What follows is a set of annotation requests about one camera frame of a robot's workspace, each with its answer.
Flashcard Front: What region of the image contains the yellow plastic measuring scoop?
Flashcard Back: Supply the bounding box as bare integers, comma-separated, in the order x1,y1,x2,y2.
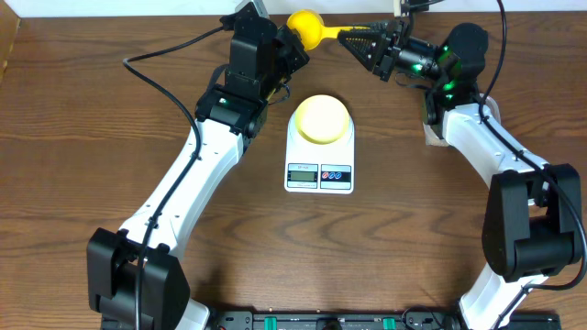
286,9,367,50

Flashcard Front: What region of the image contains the white digital kitchen scale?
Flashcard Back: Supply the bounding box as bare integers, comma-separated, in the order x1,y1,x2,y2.
283,112,355,194

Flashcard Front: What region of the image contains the clear container of soybeans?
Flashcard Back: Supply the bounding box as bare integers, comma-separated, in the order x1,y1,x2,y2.
423,96,502,147

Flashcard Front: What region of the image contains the yellow plastic bowl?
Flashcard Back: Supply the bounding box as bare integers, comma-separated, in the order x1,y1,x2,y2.
293,94,350,145

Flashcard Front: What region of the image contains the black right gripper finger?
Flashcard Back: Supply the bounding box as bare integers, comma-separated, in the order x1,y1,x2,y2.
338,35,381,72
351,20,390,34

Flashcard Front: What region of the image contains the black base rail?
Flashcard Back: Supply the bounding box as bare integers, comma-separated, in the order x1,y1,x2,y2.
100,308,562,330

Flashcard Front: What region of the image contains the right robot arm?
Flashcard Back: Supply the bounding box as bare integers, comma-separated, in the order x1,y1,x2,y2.
338,21,586,329

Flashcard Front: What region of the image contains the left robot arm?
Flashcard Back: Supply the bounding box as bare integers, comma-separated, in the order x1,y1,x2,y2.
86,1,309,329

